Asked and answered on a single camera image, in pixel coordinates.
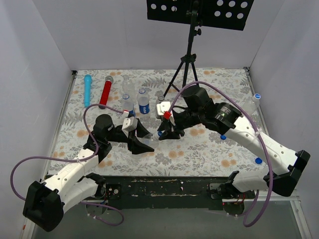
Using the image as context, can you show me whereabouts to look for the clear Pocari bottle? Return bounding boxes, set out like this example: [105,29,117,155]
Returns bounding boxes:
[241,95,260,116]

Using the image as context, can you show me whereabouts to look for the blue Pocari Sweat cap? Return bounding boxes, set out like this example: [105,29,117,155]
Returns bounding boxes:
[254,94,261,100]

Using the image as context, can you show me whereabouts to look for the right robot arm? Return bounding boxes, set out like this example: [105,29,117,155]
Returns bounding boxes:
[156,85,310,199]

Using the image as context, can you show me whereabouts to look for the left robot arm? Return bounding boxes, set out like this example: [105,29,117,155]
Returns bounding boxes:
[23,114,154,232]

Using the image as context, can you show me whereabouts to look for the Pepsi bottle logo label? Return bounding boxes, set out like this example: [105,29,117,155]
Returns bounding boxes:
[121,93,137,118]

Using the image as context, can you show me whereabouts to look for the Pepsi bottle text label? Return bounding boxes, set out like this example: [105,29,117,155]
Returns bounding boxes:
[136,87,151,120]

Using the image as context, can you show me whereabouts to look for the tall clear plastic bottle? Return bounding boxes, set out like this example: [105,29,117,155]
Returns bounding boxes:
[122,75,136,99]

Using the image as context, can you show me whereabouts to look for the floral tablecloth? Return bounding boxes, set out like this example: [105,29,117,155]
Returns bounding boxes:
[47,69,267,176]

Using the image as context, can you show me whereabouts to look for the red glitter toy microphone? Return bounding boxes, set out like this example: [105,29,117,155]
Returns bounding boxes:
[99,76,114,109]

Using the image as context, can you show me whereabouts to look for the blue toy microphone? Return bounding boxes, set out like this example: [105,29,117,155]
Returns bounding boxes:
[84,74,92,108]

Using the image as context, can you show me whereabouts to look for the plain blue cap near edge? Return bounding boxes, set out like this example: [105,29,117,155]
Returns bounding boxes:
[255,157,263,164]

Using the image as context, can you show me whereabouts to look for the black music stand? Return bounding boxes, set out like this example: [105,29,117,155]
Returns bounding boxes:
[147,0,254,96]

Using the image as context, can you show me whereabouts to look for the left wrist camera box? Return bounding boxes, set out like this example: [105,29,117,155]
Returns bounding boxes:
[122,117,138,132]

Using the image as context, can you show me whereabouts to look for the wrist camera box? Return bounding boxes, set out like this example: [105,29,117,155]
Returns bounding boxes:
[156,101,173,120]
[122,117,138,132]

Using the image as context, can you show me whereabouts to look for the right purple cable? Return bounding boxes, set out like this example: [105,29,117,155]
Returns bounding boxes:
[166,81,274,228]

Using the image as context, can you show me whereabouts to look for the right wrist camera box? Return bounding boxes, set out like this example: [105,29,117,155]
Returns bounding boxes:
[156,101,173,120]

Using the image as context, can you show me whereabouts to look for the black table front rail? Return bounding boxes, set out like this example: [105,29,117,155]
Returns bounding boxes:
[43,174,260,210]

